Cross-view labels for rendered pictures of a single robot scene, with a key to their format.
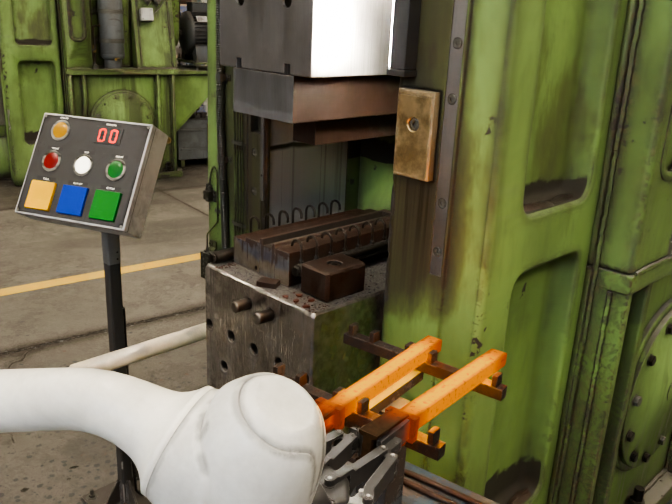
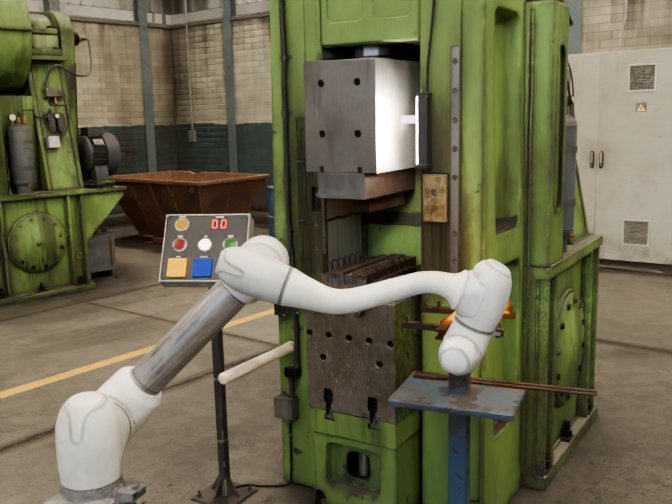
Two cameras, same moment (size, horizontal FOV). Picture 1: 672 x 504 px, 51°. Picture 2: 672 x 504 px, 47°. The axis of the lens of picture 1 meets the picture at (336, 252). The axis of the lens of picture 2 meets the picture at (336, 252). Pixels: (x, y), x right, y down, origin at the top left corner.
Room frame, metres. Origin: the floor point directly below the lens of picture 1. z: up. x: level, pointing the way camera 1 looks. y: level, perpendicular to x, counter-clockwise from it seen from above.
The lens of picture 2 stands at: (-1.22, 0.84, 1.58)
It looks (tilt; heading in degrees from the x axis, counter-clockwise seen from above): 10 degrees down; 347
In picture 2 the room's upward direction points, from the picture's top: 1 degrees counter-clockwise
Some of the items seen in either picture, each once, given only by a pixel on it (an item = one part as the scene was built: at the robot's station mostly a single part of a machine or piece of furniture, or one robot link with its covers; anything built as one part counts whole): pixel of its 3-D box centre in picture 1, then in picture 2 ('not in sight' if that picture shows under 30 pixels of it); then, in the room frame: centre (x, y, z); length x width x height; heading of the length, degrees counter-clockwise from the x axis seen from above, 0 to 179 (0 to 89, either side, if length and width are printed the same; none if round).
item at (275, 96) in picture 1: (333, 90); (368, 181); (1.66, 0.02, 1.32); 0.42 x 0.20 x 0.10; 135
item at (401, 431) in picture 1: (393, 439); not in sight; (0.78, -0.08, 0.98); 0.07 x 0.01 x 0.03; 145
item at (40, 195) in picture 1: (41, 195); (177, 268); (1.76, 0.76, 1.01); 0.07 x 0.05 x 0.07; 70
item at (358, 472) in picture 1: (356, 473); not in sight; (0.70, -0.04, 0.98); 0.11 x 0.01 x 0.04; 139
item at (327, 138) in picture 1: (351, 124); (379, 200); (1.67, -0.02, 1.24); 0.30 x 0.07 x 0.06; 135
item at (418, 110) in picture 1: (415, 134); (435, 198); (1.38, -0.14, 1.27); 0.09 x 0.02 x 0.17; 45
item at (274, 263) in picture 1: (327, 239); (370, 272); (1.66, 0.02, 0.96); 0.42 x 0.20 x 0.09; 135
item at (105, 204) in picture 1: (106, 206); not in sight; (1.69, 0.58, 1.01); 0.07 x 0.05 x 0.07; 70
